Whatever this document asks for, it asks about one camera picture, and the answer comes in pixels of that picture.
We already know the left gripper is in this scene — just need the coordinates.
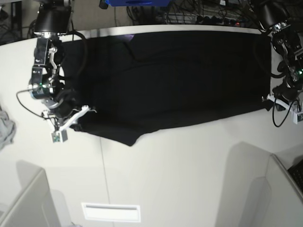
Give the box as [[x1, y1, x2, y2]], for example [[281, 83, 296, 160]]
[[262, 81, 303, 111]]

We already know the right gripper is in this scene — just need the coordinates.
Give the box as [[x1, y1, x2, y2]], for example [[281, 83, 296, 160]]
[[41, 94, 97, 132]]

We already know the black T-shirt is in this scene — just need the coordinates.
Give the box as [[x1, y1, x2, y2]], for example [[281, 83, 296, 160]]
[[62, 31, 271, 146]]

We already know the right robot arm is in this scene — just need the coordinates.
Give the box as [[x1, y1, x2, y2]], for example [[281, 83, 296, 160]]
[[26, 0, 92, 133]]

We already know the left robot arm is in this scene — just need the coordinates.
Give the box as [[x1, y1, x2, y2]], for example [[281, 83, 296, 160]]
[[249, 0, 303, 104]]

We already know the black keyboard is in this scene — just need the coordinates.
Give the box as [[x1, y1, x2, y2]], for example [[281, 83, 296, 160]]
[[288, 160, 303, 191]]

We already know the grey crumpled cloth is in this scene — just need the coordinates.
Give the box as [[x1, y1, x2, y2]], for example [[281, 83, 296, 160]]
[[0, 107, 16, 150]]

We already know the white label plate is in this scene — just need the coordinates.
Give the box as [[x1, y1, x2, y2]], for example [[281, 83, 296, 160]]
[[81, 203, 141, 223]]

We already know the right beige divider panel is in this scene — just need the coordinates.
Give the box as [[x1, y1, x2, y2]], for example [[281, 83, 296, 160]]
[[250, 155, 303, 227]]

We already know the beige divider panel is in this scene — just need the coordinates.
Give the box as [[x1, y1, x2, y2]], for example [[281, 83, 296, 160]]
[[0, 169, 61, 227], [250, 155, 303, 227]]

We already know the black power strip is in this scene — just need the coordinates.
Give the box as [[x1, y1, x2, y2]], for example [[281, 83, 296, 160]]
[[195, 16, 246, 26]]

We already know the left beige divider panel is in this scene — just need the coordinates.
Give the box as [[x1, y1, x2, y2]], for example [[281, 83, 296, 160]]
[[0, 169, 61, 227]]

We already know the blue box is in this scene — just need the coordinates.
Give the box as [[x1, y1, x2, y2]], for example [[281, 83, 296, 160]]
[[105, 0, 170, 7]]

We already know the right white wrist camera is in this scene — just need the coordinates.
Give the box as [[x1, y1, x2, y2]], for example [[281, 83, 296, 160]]
[[51, 130, 68, 143]]

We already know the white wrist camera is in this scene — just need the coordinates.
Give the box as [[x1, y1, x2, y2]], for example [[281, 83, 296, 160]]
[[292, 110, 303, 124], [51, 130, 68, 143]]

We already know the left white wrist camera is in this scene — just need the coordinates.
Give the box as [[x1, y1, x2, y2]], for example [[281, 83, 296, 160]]
[[292, 110, 303, 124]]

